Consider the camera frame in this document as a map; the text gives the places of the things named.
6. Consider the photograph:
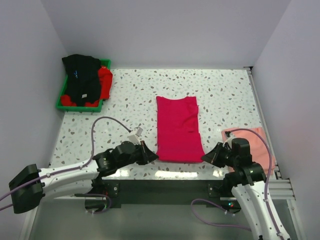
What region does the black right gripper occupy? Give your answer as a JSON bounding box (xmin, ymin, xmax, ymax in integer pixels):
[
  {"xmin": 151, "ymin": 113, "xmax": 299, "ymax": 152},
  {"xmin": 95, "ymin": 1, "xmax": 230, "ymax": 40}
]
[{"xmin": 201, "ymin": 141, "xmax": 238, "ymax": 168}]

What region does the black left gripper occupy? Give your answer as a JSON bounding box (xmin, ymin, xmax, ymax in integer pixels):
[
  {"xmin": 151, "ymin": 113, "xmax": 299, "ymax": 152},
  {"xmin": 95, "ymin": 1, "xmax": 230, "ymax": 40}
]
[{"xmin": 117, "ymin": 140, "xmax": 158, "ymax": 169}]

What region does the magenta t shirt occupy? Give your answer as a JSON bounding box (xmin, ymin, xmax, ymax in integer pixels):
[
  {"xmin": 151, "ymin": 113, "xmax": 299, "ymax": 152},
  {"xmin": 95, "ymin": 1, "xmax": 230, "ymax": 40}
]
[{"xmin": 156, "ymin": 96, "xmax": 205, "ymax": 164}]

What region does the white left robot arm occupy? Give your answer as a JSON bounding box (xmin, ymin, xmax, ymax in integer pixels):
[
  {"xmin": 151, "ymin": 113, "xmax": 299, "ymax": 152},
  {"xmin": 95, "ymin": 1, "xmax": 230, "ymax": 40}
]
[{"xmin": 8, "ymin": 141, "xmax": 159, "ymax": 214}]

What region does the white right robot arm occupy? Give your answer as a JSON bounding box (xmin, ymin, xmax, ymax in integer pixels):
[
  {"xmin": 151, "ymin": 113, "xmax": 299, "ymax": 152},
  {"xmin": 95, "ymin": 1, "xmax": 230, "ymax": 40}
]
[{"xmin": 201, "ymin": 138, "xmax": 291, "ymax": 240}]

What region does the folded peach t shirt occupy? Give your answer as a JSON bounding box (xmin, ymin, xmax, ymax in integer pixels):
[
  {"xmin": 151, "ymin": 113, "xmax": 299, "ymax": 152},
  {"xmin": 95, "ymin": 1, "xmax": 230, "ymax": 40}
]
[{"xmin": 221, "ymin": 127, "xmax": 270, "ymax": 175}]

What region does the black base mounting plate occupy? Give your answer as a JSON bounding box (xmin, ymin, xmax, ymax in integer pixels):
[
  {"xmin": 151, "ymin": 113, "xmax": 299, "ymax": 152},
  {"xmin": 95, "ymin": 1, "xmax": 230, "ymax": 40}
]
[{"xmin": 88, "ymin": 179, "xmax": 241, "ymax": 212}]

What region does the green plastic bin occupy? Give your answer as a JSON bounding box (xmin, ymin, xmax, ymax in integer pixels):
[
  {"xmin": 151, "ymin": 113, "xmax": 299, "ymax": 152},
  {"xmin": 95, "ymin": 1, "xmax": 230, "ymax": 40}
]
[{"xmin": 55, "ymin": 59, "xmax": 111, "ymax": 113}]

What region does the red t shirt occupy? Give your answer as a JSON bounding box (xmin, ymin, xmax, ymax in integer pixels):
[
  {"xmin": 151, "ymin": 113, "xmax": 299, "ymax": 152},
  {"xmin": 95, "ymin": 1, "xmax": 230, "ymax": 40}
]
[{"xmin": 60, "ymin": 65, "xmax": 113, "ymax": 108}]

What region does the black t shirt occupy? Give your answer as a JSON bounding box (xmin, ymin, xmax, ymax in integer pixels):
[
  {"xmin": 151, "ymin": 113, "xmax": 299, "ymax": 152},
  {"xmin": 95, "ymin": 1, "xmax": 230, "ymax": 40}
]
[{"xmin": 62, "ymin": 54, "xmax": 101, "ymax": 107}]

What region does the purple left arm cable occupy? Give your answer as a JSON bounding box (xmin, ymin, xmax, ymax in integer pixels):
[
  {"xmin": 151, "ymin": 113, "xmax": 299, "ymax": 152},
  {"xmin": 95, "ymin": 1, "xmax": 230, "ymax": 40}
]
[{"xmin": 0, "ymin": 116, "xmax": 133, "ymax": 215}]

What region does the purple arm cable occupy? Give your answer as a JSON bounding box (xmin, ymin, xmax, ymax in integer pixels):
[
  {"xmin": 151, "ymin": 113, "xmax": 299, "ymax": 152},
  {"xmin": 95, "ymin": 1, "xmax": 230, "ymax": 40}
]
[
  {"xmin": 0, "ymin": 116, "xmax": 133, "ymax": 215},
  {"xmin": 191, "ymin": 128, "xmax": 282, "ymax": 240}
]

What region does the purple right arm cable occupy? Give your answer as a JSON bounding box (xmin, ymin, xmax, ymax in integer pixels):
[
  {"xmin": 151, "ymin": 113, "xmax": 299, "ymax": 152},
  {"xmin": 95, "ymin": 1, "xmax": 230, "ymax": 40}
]
[{"xmin": 191, "ymin": 128, "xmax": 282, "ymax": 240}]

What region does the aluminium table frame rail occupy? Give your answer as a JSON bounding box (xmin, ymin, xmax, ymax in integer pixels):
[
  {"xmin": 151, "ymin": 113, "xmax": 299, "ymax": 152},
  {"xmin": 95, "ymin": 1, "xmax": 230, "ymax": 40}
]
[{"xmin": 243, "ymin": 67, "xmax": 307, "ymax": 240}]

